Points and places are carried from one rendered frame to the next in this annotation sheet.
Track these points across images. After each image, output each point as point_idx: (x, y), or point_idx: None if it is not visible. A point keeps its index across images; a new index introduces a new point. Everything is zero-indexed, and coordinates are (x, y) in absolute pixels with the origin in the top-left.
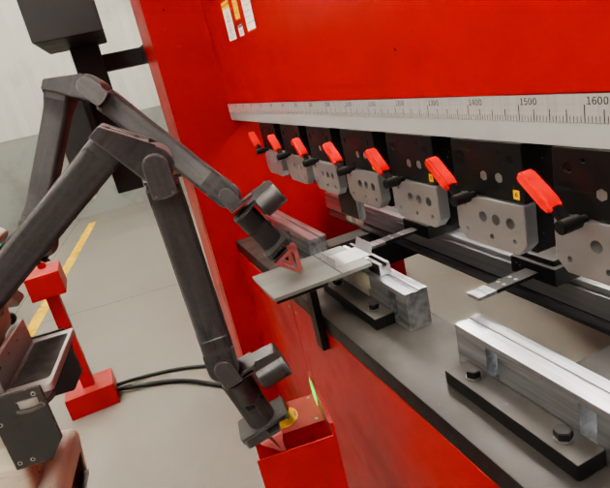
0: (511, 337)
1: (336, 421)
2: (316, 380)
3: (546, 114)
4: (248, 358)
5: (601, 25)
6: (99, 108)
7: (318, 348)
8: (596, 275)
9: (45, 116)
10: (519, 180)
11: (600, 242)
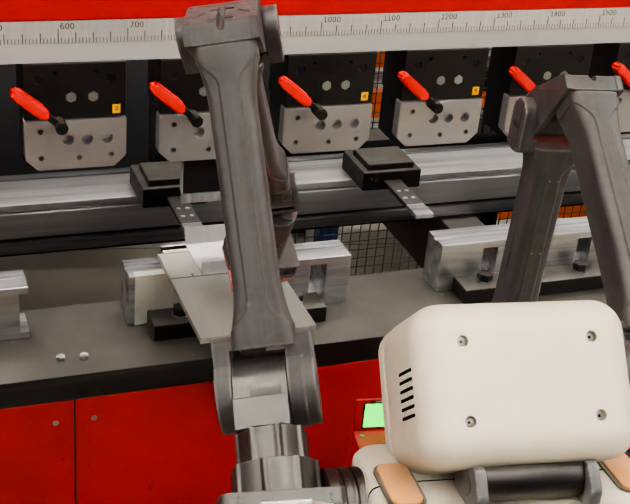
0: (485, 230)
1: None
2: None
3: (621, 21)
4: None
5: None
6: (262, 66)
7: (175, 437)
8: None
9: (255, 98)
10: (621, 70)
11: None
